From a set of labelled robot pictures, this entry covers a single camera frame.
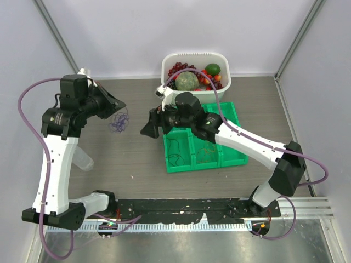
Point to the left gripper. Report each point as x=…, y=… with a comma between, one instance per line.
x=112, y=104

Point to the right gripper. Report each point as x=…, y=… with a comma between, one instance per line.
x=161, y=117

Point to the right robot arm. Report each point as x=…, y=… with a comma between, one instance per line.
x=185, y=111

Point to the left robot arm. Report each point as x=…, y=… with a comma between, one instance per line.
x=79, y=99

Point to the green compartment tray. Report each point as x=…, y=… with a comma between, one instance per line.
x=185, y=152

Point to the dark grape bunch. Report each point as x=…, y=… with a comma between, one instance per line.
x=172, y=84

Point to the green melon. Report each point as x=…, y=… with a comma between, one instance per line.
x=186, y=81

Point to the clear plastic bottle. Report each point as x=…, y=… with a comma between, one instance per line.
x=82, y=160

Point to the red grape bunch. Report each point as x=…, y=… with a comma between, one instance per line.
x=179, y=66

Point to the red cherries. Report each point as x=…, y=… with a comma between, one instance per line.
x=205, y=82

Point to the white plastic basin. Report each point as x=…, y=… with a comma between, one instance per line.
x=192, y=72

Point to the green lime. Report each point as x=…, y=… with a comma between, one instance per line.
x=213, y=69

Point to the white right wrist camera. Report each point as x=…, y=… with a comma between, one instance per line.
x=166, y=95

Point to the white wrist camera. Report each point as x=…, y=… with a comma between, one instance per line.
x=166, y=95
x=84, y=71

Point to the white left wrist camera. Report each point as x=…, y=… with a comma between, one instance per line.
x=84, y=71

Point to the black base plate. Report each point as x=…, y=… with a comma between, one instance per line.
x=190, y=211

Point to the white cable duct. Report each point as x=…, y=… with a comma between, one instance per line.
x=202, y=226

